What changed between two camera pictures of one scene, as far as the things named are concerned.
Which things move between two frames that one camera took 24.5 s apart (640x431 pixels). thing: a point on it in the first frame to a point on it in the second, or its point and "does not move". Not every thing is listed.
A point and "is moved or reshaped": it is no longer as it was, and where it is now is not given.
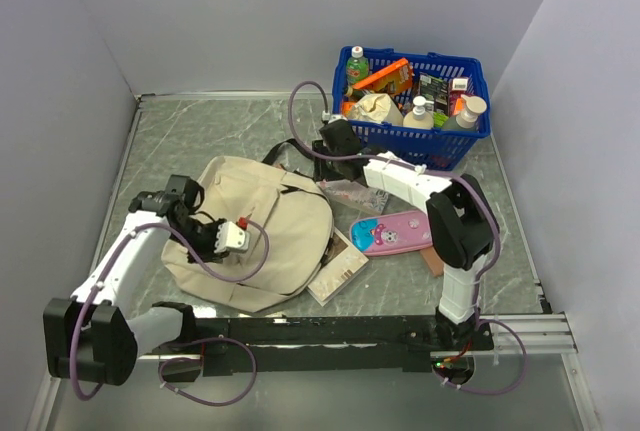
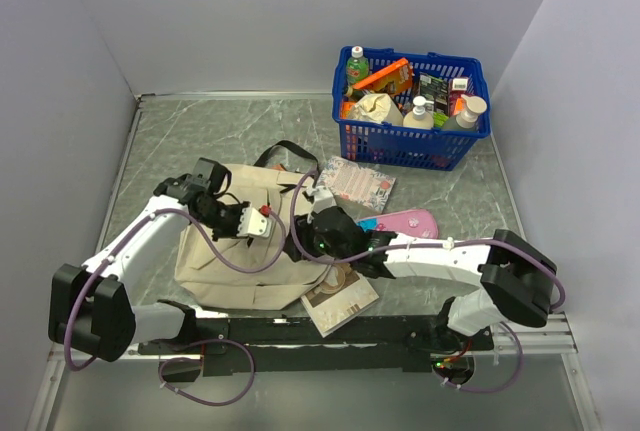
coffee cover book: (340, 263) is moved or reshaped
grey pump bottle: (475, 105) does not move
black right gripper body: (327, 170) to (312, 241)
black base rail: (298, 344) does not move
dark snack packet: (435, 89) does not move
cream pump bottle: (419, 118) does not move
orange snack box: (395, 79) does not move
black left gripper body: (201, 238) to (223, 218)
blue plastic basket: (441, 149) does not move
